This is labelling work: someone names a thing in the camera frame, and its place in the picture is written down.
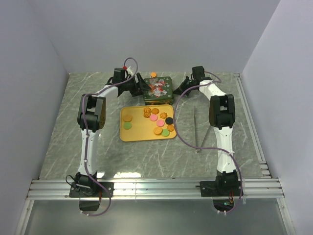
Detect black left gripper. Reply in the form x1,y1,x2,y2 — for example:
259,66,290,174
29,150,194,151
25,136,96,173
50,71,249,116
122,73,152,97

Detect gold tin lid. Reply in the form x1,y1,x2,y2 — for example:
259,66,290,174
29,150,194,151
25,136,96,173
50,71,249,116
143,76,174,97

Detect metal serving tongs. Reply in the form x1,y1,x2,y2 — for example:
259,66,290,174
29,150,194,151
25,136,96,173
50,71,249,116
193,106,210,154

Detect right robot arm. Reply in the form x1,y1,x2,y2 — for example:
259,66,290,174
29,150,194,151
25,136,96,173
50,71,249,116
174,66,243,197

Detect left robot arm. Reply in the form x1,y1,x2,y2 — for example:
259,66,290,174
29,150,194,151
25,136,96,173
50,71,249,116
69,67,150,198

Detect green cookie tin box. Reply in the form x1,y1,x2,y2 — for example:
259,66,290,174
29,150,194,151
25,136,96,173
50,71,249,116
143,96,174,105

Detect flower cookie top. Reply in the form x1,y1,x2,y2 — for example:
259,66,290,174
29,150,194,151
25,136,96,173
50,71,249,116
144,107,151,113

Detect dotted sandwich cookie left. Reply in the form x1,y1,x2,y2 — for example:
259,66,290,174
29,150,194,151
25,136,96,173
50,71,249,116
123,115,133,122

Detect dotted sandwich cookie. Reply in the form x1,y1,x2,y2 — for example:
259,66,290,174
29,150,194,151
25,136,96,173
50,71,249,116
123,115,133,122
153,126,163,135

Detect brown swirl cookie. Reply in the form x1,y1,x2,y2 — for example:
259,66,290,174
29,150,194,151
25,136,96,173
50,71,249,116
143,112,151,118

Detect chocolate chip cookie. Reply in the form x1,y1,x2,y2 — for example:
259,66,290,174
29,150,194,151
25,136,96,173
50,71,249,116
152,108,159,115

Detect yellow plastic tray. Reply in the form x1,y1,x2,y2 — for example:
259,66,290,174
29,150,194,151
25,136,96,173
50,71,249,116
120,104,177,142

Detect pink sandwich cookie upper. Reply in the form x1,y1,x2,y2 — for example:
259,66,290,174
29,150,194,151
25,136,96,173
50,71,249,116
150,114,158,121

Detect pink sandwich cookie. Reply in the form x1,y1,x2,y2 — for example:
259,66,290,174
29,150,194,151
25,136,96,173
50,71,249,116
150,114,158,121
156,119,165,127

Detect tan flower cookie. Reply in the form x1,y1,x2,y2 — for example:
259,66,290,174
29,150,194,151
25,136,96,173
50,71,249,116
159,112,168,119

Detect green sandwich cookie left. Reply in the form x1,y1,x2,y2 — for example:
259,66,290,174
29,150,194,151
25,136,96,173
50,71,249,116
123,122,132,130

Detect green sandwich cookie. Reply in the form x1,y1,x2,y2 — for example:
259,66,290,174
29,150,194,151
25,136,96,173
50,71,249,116
123,122,132,130
161,129,170,137

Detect black sandwich cookie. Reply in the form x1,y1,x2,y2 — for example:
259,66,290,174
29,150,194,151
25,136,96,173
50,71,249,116
165,117,174,125

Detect small swirl cookie right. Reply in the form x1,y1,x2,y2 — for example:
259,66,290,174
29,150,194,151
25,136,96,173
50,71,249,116
167,125,175,132

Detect pink sandwich cookie lower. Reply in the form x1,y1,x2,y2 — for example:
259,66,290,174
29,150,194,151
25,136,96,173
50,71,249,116
156,119,165,127

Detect dotted sandwich cookie right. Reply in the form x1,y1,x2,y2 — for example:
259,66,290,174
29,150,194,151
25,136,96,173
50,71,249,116
153,126,163,135

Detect green sandwich cookie right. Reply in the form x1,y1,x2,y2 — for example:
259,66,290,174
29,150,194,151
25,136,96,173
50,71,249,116
161,129,170,137

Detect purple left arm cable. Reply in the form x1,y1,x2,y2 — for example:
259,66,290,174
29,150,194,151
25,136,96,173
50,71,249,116
82,57,139,217

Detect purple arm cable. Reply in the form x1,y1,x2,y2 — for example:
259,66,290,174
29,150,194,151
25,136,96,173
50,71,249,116
174,70,245,216
82,57,139,217

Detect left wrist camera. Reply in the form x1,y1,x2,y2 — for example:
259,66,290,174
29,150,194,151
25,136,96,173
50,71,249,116
122,66,134,76

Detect aluminium rail frame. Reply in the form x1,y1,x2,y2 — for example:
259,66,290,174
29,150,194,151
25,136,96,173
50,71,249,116
26,73,285,202

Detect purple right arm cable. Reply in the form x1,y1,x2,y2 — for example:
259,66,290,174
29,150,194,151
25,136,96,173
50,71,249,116
174,70,245,216

